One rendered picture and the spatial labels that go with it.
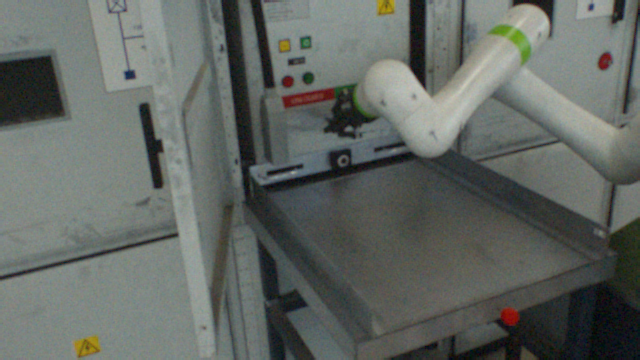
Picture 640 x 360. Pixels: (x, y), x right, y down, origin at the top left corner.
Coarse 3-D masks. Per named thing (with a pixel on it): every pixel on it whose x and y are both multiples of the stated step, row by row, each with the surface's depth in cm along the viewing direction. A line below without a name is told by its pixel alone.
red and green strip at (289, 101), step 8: (336, 88) 167; (344, 88) 168; (288, 96) 162; (296, 96) 163; (304, 96) 164; (312, 96) 165; (320, 96) 166; (328, 96) 167; (336, 96) 168; (288, 104) 163; (296, 104) 164; (304, 104) 165
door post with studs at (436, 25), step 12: (432, 0) 165; (444, 0) 167; (432, 12) 167; (444, 12) 168; (432, 24) 169; (444, 24) 170; (432, 36) 170; (444, 36) 171; (432, 48) 171; (444, 48) 172; (432, 60) 173; (444, 60) 174; (432, 72) 172; (444, 72) 175; (432, 84) 175; (444, 84) 177
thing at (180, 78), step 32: (160, 0) 82; (192, 0) 135; (160, 32) 83; (192, 32) 130; (160, 64) 85; (192, 64) 126; (160, 96) 87; (192, 96) 113; (160, 128) 88; (192, 128) 106; (224, 128) 152; (192, 160) 114; (192, 192) 94; (192, 224) 95; (224, 224) 151; (192, 256) 97; (224, 256) 137; (192, 288) 99; (224, 288) 123
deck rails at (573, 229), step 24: (432, 168) 175; (456, 168) 169; (480, 168) 159; (264, 192) 152; (480, 192) 157; (504, 192) 152; (528, 192) 143; (288, 216) 137; (528, 216) 144; (552, 216) 137; (576, 216) 131; (288, 240) 140; (576, 240) 132; (600, 240) 126; (312, 264) 128; (336, 288) 117; (360, 312) 108
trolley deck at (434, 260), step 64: (320, 192) 165; (384, 192) 162; (448, 192) 160; (384, 256) 131; (448, 256) 130; (512, 256) 128; (576, 256) 127; (320, 320) 121; (384, 320) 111; (448, 320) 112
